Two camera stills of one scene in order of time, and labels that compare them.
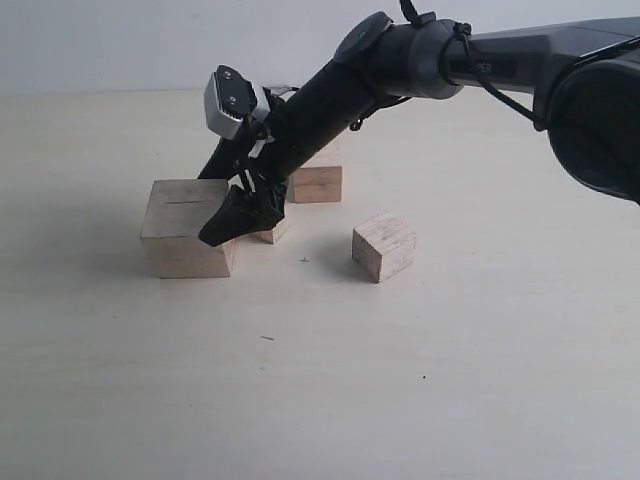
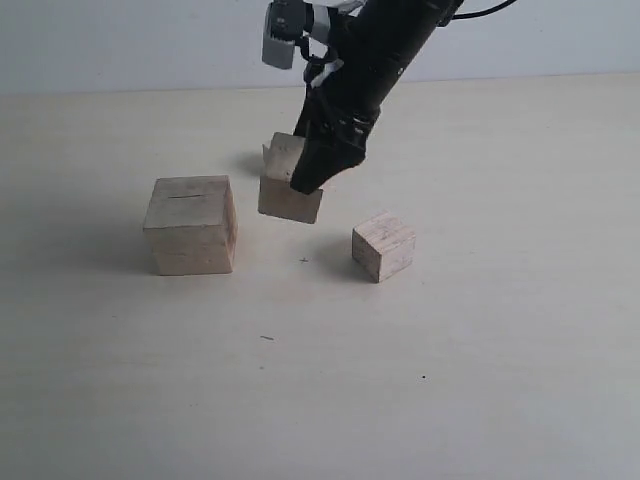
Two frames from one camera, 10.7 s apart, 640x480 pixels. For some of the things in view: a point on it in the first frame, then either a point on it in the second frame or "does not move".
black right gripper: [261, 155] to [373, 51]
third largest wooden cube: [383, 245] does not move
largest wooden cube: [175, 213] does not move
